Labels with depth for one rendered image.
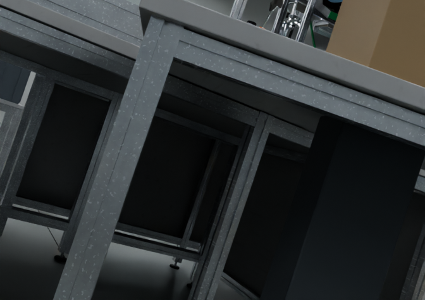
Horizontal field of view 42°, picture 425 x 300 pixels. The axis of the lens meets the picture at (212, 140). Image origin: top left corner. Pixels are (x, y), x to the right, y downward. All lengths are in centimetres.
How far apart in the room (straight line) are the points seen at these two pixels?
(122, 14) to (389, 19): 62
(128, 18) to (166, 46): 59
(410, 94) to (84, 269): 49
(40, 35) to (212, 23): 56
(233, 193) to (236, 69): 68
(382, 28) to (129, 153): 48
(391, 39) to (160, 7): 42
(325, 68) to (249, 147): 66
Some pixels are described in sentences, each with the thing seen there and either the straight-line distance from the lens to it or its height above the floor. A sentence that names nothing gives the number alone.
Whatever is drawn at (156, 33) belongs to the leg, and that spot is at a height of 81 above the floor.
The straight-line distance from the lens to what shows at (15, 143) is 293.
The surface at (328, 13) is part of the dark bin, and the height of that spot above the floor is 120.
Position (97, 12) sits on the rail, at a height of 91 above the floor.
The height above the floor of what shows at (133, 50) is 85.
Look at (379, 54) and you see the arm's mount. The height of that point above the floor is 93.
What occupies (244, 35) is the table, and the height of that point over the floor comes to 84.
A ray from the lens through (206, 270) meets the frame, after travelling 140.
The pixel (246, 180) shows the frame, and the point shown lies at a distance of 139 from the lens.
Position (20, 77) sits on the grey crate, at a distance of 331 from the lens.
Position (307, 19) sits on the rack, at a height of 119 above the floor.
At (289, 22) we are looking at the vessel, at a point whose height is 139.
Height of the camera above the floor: 68
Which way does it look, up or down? 2 degrees up
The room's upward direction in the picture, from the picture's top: 19 degrees clockwise
